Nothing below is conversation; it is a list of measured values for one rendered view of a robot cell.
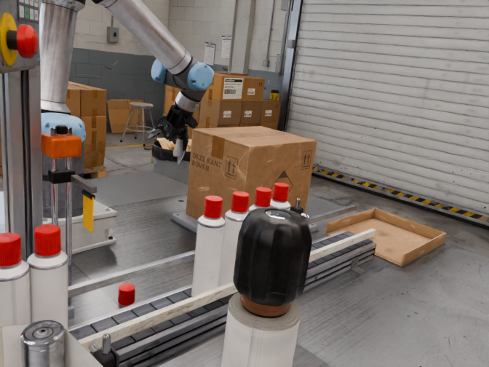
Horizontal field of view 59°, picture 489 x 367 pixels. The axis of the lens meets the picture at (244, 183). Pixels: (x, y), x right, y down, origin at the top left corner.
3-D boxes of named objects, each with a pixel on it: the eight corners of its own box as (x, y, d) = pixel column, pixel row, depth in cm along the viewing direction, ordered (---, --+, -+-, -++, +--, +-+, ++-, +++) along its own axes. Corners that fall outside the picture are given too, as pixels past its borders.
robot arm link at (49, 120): (38, 177, 98) (39, 118, 95) (25, 164, 108) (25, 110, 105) (91, 175, 106) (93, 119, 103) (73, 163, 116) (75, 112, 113)
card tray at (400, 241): (402, 267, 120) (404, 254, 119) (324, 234, 137) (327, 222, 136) (443, 244, 141) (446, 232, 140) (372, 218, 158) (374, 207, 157)
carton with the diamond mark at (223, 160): (238, 242, 119) (249, 145, 111) (185, 214, 135) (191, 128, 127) (304, 221, 140) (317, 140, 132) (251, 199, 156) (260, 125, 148)
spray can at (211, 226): (202, 306, 81) (212, 204, 75) (185, 294, 85) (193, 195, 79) (223, 298, 85) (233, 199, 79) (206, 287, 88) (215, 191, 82)
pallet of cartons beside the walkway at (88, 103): (108, 180, 436) (110, 90, 412) (23, 193, 373) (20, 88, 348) (49, 154, 508) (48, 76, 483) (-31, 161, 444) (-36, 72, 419)
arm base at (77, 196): (37, 221, 98) (38, 179, 96) (15, 203, 109) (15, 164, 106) (100, 213, 109) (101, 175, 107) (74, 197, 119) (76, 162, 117)
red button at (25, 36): (1, 21, 48) (30, 25, 49) (13, 23, 52) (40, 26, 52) (3, 56, 49) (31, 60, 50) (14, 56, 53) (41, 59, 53)
